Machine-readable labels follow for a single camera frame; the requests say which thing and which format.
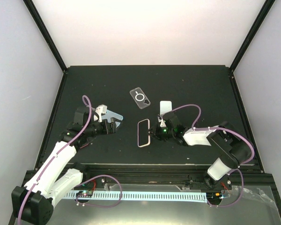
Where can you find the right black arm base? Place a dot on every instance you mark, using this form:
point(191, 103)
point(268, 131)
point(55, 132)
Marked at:
point(203, 181)

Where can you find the left black corner post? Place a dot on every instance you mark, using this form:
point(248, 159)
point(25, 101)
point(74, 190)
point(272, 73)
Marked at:
point(45, 33)

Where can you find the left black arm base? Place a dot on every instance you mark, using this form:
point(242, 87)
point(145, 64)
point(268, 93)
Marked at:
point(90, 183)

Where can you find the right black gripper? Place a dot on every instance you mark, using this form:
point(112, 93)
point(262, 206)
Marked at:
point(155, 131)

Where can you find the white phone face down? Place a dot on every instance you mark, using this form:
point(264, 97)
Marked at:
point(165, 107)

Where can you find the left small circuit board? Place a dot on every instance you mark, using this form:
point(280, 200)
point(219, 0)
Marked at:
point(84, 194)

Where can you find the light blue phone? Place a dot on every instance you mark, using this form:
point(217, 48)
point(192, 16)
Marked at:
point(110, 114)

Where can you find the clear magsafe phone case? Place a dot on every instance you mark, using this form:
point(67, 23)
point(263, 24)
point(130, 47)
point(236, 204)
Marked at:
point(140, 98)

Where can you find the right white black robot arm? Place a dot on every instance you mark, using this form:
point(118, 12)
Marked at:
point(234, 149)

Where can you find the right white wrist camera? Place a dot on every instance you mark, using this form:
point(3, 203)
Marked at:
point(161, 121)

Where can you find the beige pink phone case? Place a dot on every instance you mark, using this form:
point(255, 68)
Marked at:
point(138, 133)

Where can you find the right small circuit board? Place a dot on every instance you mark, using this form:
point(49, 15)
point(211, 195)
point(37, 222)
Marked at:
point(217, 195)

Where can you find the small circuit board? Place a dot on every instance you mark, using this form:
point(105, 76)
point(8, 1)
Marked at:
point(84, 194)
point(217, 195)

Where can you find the black corner post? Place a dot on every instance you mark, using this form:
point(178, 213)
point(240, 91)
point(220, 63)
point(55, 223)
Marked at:
point(265, 9)
point(45, 33)

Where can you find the white slotted cable duct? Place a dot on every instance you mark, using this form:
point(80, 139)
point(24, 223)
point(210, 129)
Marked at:
point(142, 196)

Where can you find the black front frame rail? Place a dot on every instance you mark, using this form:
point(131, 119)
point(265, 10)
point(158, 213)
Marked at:
point(254, 175)

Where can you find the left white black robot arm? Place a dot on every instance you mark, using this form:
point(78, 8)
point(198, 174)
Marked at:
point(35, 201)

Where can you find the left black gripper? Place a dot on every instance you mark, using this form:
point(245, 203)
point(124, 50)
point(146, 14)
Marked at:
point(107, 130)

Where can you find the right black corner post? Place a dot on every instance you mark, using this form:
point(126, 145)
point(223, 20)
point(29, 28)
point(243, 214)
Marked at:
point(265, 9)

